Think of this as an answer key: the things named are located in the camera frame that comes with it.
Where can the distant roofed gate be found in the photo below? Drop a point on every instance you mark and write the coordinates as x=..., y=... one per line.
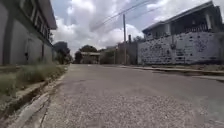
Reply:
x=90, y=57

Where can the utility pole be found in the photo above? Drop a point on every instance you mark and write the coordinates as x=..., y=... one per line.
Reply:
x=124, y=40

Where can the grey paved road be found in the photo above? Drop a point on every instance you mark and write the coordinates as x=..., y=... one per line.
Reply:
x=133, y=100

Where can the distant dark trees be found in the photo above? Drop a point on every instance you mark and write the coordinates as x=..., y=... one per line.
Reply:
x=63, y=51

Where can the raised concrete verge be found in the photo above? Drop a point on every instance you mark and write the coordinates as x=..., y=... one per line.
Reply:
x=186, y=70

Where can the grassy verge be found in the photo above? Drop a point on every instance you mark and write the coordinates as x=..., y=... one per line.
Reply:
x=23, y=76

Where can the concrete gutter strip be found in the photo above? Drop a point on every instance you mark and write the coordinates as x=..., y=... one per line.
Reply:
x=30, y=106

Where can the grey building with balcony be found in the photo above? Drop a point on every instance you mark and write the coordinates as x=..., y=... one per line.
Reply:
x=23, y=36

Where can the building with painted wall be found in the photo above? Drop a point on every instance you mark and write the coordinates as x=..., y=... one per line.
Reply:
x=186, y=43

